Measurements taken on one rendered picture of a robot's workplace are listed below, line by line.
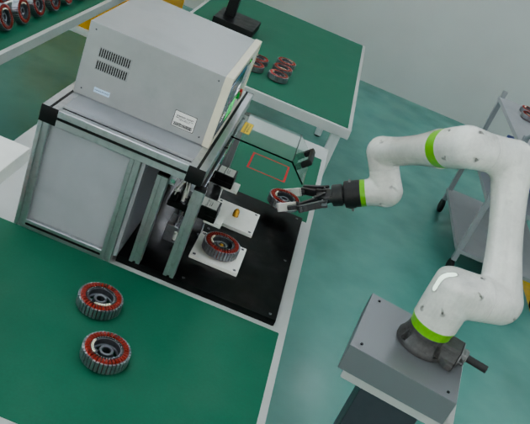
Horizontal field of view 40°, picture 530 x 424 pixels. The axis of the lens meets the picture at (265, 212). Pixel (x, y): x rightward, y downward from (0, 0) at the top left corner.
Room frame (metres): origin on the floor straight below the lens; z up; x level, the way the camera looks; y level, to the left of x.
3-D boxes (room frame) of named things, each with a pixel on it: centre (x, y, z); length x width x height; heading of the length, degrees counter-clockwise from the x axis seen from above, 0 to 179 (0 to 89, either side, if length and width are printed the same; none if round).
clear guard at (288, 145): (2.13, 0.09, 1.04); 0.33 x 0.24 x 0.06; 91
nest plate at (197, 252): (1.83, 0.08, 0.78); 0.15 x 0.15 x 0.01; 1
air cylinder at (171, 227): (1.82, 0.22, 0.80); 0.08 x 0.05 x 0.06; 1
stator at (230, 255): (1.83, 0.08, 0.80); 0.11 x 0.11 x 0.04
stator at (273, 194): (2.23, -0.04, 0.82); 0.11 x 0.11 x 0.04
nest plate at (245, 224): (2.07, 0.08, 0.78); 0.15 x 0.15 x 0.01; 1
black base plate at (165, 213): (1.95, 0.10, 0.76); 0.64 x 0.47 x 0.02; 1
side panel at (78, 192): (1.61, 0.47, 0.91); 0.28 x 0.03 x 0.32; 91
